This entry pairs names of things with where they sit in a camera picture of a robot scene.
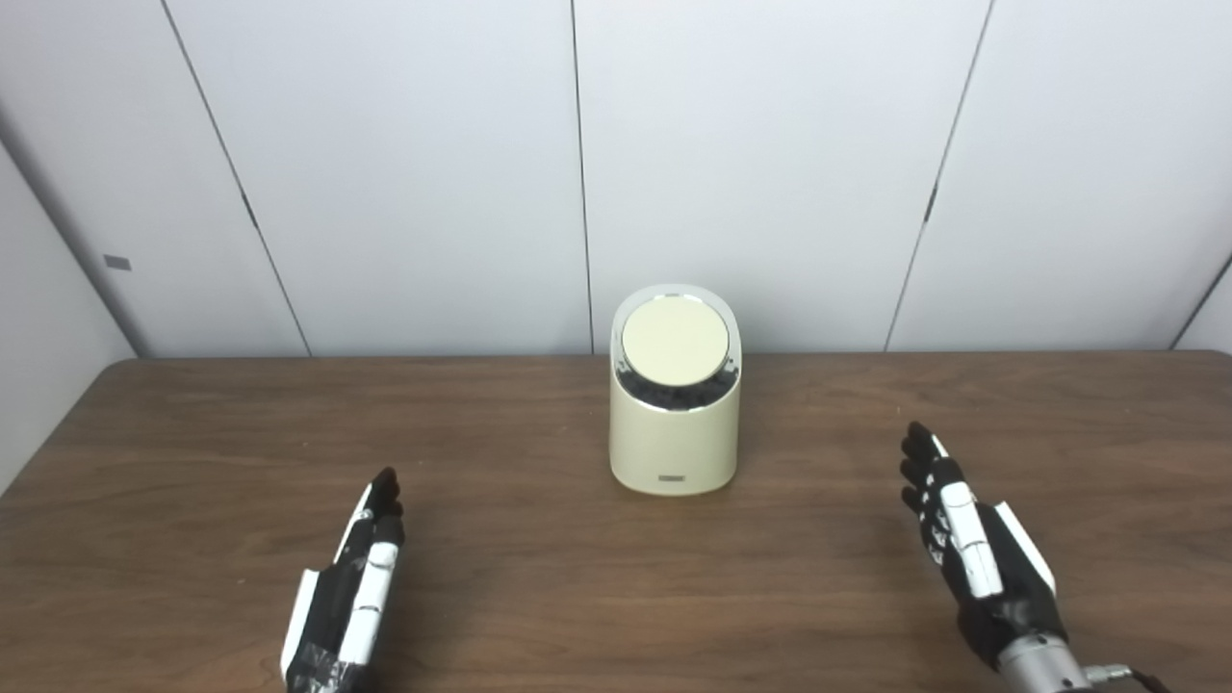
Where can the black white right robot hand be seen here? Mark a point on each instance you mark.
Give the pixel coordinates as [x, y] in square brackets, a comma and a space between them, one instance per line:
[972, 549]

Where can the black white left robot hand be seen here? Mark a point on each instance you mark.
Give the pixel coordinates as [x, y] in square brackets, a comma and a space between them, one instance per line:
[371, 597]

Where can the round cream bin lid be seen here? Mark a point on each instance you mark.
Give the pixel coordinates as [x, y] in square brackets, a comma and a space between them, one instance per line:
[675, 342]

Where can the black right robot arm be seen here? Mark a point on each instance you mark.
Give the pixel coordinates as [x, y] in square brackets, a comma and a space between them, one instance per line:
[1044, 669]

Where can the cream-colored bin body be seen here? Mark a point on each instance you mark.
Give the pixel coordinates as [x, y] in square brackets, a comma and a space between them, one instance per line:
[674, 448]

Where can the small gray wall tag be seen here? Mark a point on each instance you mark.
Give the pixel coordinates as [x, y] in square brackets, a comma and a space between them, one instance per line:
[116, 262]

